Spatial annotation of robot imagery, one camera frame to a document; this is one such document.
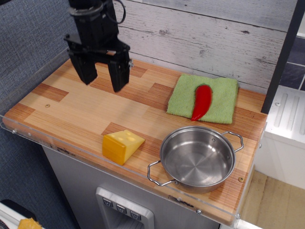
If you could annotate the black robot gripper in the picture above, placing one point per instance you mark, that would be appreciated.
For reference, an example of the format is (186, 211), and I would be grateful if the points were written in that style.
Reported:
(97, 41)

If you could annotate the yellow wedge butter dish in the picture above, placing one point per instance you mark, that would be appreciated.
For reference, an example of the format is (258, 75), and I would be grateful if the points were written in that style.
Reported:
(119, 146)

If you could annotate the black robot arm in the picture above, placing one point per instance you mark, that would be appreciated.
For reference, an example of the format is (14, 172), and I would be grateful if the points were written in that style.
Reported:
(97, 41)

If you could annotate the red chili pepper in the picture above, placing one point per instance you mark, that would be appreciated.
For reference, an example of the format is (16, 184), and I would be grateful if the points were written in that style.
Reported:
(203, 101)

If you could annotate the green microfiber cloth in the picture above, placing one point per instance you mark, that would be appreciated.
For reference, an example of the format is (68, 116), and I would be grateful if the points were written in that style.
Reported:
(221, 111)

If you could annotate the grey cabinet with dispenser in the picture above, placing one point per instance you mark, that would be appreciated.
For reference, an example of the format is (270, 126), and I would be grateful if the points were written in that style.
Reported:
(101, 199)

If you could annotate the stainless steel pot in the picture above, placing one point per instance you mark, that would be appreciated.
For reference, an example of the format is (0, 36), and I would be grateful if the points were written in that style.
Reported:
(197, 158)

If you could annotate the yellow sponge piece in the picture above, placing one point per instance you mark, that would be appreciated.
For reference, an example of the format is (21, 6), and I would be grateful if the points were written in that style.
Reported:
(29, 224)

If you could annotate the white ridged side counter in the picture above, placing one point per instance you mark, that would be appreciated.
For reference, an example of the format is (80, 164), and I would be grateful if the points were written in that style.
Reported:
(281, 153)

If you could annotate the clear acrylic table guard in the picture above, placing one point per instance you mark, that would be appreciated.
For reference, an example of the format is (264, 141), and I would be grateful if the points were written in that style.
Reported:
(144, 162)

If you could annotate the dark grey right post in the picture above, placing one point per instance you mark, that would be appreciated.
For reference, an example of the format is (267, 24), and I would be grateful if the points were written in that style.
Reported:
(284, 55)

